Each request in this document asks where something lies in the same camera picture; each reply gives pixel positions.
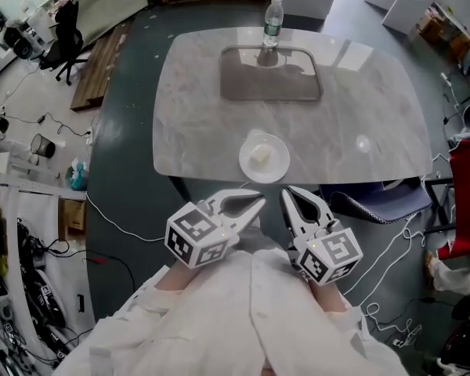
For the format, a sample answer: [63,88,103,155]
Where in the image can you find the white power strip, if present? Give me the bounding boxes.
[391,325,421,347]

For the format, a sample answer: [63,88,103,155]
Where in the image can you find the teal tissue pack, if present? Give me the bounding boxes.
[65,158,91,192]

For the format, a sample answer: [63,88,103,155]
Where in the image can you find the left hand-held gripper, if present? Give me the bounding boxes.
[164,189,267,269]

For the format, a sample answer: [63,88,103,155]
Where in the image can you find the grey marble dining table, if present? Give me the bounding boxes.
[152,25,433,204]

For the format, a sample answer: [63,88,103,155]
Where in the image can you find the person's white coat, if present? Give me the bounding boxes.
[52,247,410,376]

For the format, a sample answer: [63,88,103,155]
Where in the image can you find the white cabinet unit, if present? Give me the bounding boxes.
[361,0,448,35]

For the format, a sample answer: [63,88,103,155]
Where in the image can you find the brown cardboard box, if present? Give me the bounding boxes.
[58,197,88,243]

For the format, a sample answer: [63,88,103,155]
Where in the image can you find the white round plate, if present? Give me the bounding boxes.
[238,132,291,184]

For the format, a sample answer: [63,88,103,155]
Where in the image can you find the clear plastic water bottle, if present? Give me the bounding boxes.
[261,0,285,52]

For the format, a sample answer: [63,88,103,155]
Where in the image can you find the brown wooden pallet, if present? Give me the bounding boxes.
[70,19,136,113]

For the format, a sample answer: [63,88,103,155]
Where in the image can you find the black office chair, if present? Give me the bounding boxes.
[38,0,85,87]

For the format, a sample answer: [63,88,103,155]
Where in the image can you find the person's left forearm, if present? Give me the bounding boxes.
[154,262,205,295]

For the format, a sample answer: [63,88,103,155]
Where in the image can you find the white metal shelf rack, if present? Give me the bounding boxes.
[0,179,88,202]

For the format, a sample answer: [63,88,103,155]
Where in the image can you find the white floor cable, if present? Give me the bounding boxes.
[346,193,428,293]
[85,193,168,244]

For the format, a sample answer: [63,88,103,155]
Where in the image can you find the person's right forearm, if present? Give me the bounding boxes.
[306,280,348,315]

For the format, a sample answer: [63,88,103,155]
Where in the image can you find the large leaning white board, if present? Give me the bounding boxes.
[71,0,150,41]

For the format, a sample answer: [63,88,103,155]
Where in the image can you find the dark blue dining chair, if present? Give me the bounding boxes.
[318,175,432,225]

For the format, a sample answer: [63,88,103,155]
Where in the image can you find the pale cream block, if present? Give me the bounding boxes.
[249,144,273,168]

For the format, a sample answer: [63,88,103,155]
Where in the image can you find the black cable with red clip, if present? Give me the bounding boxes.
[38,237,136,294]

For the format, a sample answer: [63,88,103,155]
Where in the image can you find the black wire mesh bin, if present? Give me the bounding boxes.
[30,132,57,159]

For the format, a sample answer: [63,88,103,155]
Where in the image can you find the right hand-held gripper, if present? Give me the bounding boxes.
[280,185,363,287]

